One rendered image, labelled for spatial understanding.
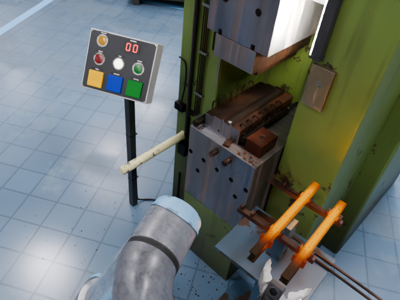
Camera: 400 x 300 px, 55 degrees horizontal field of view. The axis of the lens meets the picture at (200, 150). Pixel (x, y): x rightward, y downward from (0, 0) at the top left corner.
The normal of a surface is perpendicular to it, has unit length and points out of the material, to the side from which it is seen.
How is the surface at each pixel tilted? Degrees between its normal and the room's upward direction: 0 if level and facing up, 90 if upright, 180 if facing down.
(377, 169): 90
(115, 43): 60
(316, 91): 90
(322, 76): 90
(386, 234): 0
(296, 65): 90
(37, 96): 0
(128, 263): 36
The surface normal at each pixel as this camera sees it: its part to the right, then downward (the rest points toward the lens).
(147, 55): -0.23, 0.16
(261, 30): -0.68, 0.44
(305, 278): 0.09, -0.74
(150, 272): 0.28, -0.28
